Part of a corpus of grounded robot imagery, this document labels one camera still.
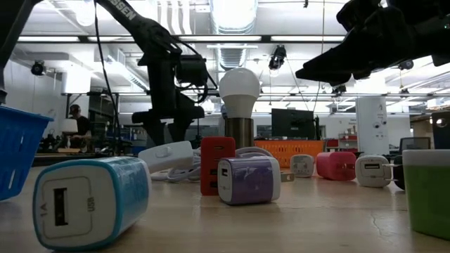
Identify white lamp cord with switch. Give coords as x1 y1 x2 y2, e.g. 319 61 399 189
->
138 141 277 183

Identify silver ventilation duct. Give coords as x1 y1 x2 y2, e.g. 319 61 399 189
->
210 0 259 35

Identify white cylindrical column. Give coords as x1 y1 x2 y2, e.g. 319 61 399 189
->
355 96 390 156

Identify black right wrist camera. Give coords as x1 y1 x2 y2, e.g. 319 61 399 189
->
336 0 384 32

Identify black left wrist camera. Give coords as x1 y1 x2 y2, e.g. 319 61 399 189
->
174 54 209 88

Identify black white USB charger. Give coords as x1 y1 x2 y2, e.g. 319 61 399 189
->
392 154 406 191

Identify blue plastic basket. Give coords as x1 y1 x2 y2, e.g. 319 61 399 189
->
0 105 54 202

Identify thin black hanging cable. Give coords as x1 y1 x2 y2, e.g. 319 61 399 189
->
93 0 122 142

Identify red storage bins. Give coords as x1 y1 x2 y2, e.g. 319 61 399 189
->
337 132 359 154

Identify teal white USB charger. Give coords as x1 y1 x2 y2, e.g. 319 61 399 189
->
32 156 153 252

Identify white bulb brass lamp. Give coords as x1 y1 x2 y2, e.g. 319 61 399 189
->
218 67 262 150

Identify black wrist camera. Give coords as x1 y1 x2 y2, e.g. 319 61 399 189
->
336 0 384 32
174 54 209 88

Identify white lampshade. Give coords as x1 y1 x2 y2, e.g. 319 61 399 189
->
61 118 79 134

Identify person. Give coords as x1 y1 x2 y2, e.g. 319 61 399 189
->
67 103 93 149

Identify red multiport USB charger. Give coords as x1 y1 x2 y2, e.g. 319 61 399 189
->
200 136 236 196

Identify white faced USB charger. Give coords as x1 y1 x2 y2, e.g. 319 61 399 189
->
290 153 316 179

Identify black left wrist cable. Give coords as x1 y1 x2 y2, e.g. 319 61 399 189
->
170 34 219 105

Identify black overhead rig bar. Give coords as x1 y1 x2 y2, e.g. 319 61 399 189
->
17 34 347 44

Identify green white USB charger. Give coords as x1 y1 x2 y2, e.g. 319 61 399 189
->
401 149 450 242

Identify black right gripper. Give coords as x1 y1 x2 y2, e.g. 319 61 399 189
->
295 6 450 87

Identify pink USB charger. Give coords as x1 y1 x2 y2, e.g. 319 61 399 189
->
315 151 357 182

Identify black computer monitor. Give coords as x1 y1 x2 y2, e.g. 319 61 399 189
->
271 108 316 140

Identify grey office chair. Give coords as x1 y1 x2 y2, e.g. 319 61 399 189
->
399 136 432 157

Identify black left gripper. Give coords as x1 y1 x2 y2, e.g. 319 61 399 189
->
131 58 205 147

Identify grey metal bracket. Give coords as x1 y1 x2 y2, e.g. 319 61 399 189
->
431 111 450 150

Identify purple white USB charger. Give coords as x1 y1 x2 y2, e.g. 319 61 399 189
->
217 155 295 207

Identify orange plastic basket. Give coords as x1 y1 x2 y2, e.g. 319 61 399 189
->
253 140 324 169

